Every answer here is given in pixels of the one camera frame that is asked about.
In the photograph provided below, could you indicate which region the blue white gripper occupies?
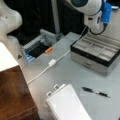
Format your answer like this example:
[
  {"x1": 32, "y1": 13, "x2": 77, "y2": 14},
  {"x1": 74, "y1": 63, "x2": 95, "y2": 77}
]
[{"x1": 84, "y1": 1, "x2": 112, "y2": 34}]

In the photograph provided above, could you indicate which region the white book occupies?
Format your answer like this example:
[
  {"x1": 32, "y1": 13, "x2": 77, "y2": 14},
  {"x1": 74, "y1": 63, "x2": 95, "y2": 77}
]
[{"x1": 46, "y1": 84, "x2": 92, "y2": 120}]

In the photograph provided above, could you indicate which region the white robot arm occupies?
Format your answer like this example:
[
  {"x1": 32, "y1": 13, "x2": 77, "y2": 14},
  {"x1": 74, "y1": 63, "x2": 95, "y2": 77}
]
[{"x1": 65, "y1": 0, "x2": 112, "y2": 35}]

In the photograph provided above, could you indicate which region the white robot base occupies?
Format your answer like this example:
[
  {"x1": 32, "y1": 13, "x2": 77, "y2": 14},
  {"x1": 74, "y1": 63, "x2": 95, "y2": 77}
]
[{"x1": 0, "y1": 0, "x2": 22, "y2": 58}]

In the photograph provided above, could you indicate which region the black box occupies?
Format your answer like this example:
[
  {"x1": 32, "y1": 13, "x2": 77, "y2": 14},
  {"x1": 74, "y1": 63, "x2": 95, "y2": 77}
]
[{"x1": 70, "y1": 33, "x2": 120, "y2": 76}]

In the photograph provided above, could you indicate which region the black pen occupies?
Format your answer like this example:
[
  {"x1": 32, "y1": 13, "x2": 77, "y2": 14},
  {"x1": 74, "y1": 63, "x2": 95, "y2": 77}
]
[{"x1": 82, "y1": 87, "x2": 110, "y2": 98}]

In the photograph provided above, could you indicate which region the white cable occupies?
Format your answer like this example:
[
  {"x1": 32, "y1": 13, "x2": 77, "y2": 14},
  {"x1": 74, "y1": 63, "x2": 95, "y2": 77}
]
[{"x1": 26, "y1": 26, "x2": 89, "y2": 85}]

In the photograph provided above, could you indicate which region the white cable adapter box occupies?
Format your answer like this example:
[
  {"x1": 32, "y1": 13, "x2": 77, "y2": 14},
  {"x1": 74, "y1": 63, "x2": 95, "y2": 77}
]
[{"x1": 48, "y1": 59, "x2": 57, "y2": 67}]

